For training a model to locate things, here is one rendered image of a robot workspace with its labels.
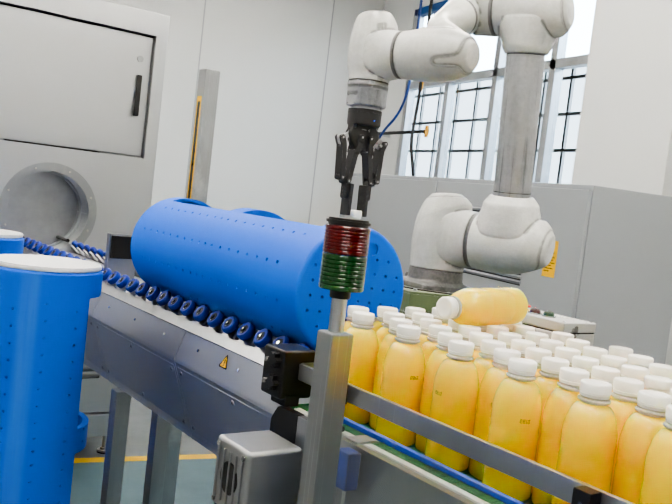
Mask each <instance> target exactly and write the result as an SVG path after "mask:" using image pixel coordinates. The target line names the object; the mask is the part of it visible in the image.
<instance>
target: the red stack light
mask: <svg viewBox="0 0 672 504"><path fill-rule="evenodd" d="M325 227H326V228H325V232H324V233H325V234H324V241H323V243H324V244H323V248H322V250H323V252H327V253H332V254H339V255H347V256H358V257H367V256H368V248H369V246H368V245H369V242H370V240H369V239H370V232H371V229H370V228H360V227H351V226H342V225H335V224H329V223H326V224H325Z"/></svg>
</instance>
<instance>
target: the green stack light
mask: <svg viewBox="0 0 672 504"><path fill-rule="evenodd" d="M367 259H368V258H367V257H358V256H347V255H339V254H332V253H327V252H322V258H321V266H320V274H319V277H320V278H319V283H318V286H319V287H320V288H323V289H327V290H332V291H339V292H349V293H361V292H363V291H364V282H365V279H364V278H365V274H366V271H365V270H366V266H367Z"/></svg>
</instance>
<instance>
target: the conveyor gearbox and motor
mask: <svg viewBox="0 0 672 504"><path fill-rule="evenodd" d="M217 444H218V446H217V455H216V464H215V473H214V483H213V492H212V495H211V499H212V500H213V501H214V502H215V503H214V504H296V503H297V495H298V490H299V486H300V478H301V460H302V449H301V448H300V447H298V446H296V445H295V444H293V443H291V442H290V441H288V440H286V439H284V438H283V437H281V436H279V435H277V434H276V433H274V432H272V431H270V430H266V431H254V432H242V433H231V434H222V435H220V436H219V438H218V441H217Z"/></svg>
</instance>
